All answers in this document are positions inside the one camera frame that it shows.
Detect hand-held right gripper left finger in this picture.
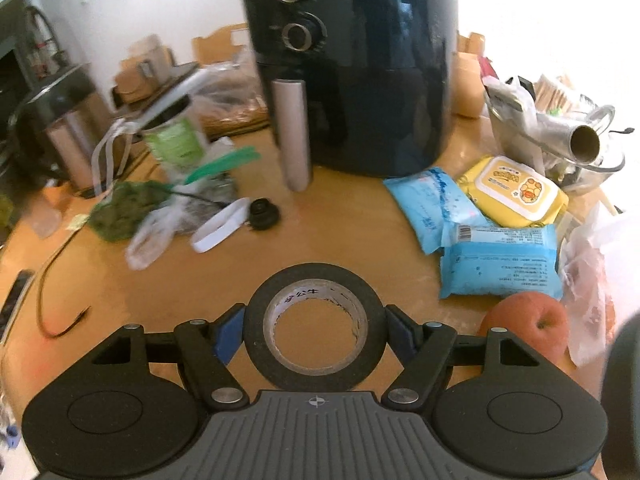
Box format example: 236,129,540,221
70,305,249,408

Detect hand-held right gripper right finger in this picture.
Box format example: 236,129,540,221
381,304,571,408

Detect black tape roll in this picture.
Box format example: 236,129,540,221
243,262,389,392

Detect white band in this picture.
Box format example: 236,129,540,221
190,197,251,254

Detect blue wet wipes packet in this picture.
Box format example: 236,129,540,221
383,166,494,256
439,221,562,302

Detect clear plastic bag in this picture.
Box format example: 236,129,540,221
124,204,182,272

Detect black knob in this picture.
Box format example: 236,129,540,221
247,198,281,231

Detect green mesh bag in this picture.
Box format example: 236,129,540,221
89,179,177,244

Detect green plastic strip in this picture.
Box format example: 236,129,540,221
181,146,262,187

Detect yellow wet wipes pack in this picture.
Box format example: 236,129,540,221
456,155,571,229

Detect green canister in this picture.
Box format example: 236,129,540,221
141,104,212,172

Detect white plastic bag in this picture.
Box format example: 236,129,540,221
556,201,640,369

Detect dark translucent tumbler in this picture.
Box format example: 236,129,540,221
27,202,64,239

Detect black phone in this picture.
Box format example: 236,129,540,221
0,269,36,334

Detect bag of bread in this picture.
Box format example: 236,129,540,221
191,76,272,139

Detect foil roll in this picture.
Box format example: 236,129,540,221
534,111,602,164

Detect black air fryer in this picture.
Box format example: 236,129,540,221
237,0,462,194

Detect brown bag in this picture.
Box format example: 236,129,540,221
114,56,174,109

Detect steel electric kettle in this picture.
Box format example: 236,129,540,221
6,61,114,197

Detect thin black cable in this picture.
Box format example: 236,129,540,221
39,231,92,339

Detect white cable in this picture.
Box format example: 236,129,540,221
89,116,147,197

